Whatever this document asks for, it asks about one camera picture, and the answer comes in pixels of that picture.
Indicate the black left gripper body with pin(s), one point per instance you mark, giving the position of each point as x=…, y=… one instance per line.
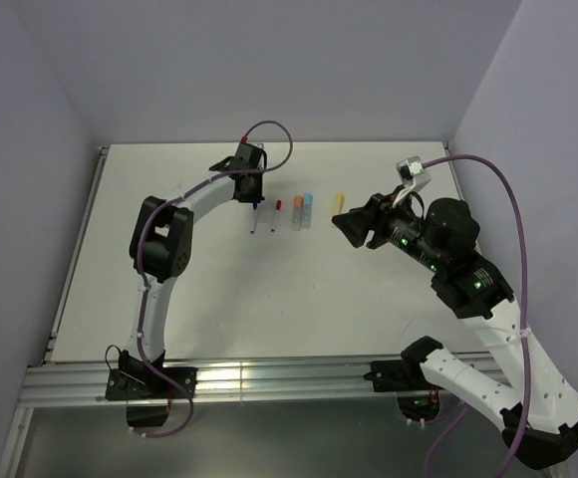
x=255, y=192

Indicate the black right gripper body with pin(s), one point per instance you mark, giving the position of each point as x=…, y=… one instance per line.
x=396, y=224

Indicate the yellow marker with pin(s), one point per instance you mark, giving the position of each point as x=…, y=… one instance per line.
x=338, y=203

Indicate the thin white pen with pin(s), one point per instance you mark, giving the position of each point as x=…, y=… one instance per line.
x=254, y=218

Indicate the light blue marker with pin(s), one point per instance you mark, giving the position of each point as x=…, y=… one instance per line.
x=306, y=212

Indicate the orange marker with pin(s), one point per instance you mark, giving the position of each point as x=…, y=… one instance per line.
x=297, y=212

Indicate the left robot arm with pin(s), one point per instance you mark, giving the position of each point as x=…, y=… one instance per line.
x=161, y=251

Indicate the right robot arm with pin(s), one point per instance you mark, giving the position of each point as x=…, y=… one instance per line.
x=536, y=402

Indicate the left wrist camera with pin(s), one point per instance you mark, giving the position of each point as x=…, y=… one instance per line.
x=245, y=139

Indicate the aluminium rail frame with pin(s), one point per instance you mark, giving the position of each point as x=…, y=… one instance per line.
x=95, y=297

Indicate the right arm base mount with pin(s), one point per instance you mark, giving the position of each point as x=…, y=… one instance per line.
x=419, y=402

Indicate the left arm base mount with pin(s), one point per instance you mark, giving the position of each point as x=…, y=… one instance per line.
x=147, y=405

